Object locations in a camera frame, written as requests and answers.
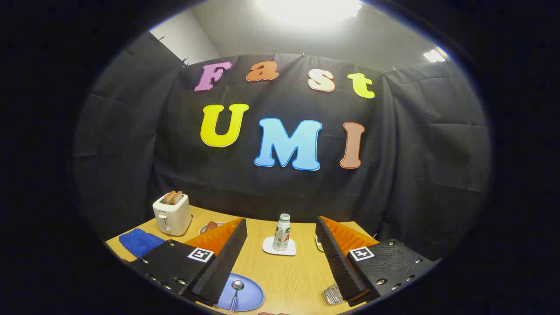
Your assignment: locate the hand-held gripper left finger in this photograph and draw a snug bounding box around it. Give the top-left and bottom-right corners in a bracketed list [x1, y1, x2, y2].
[129, 217, 248, 306]

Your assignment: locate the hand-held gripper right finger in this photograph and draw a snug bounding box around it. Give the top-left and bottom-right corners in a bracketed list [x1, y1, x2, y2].
[315, 215, 440, 307]

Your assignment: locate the spoon with blue checked handle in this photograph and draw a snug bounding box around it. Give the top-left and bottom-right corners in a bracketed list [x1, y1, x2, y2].
[229, 280, 245, 312]

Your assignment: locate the grey food plate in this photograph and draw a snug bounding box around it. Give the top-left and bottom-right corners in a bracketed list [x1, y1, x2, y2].
[199, 222, 228, 236]

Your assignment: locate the white square coaster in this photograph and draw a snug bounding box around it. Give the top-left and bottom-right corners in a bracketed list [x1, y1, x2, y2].
[262, 236, 297, 256]

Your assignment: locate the blue round plate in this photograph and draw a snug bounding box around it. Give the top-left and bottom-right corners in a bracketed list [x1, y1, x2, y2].
[214, 273, 265, 312]

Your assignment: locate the white bottle with green cap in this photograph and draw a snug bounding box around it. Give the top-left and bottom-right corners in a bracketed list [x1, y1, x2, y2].
[273, 213, 291, 252]

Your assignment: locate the white toaster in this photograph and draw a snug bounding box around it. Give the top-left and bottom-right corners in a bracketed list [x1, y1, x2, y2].
[152, 192, 192, 237]

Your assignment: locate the blue folded cloth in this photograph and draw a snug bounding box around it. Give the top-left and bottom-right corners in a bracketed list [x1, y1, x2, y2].
[119, 228, 166, 259]

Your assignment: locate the black backdrop cloth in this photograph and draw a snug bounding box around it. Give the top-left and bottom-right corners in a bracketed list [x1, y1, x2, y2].
[73, 31, 491, 259]

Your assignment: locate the small ceiling light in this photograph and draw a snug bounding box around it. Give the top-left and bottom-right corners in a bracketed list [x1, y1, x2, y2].
[423, 47, 449, 63]

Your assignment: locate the large ceiling light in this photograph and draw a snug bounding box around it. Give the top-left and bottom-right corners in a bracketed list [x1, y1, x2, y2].
[256, 0, 364, 25]

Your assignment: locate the metal wire cutlery basket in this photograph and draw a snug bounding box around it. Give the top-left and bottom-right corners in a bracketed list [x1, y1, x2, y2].
[322, 282, 344, 305]

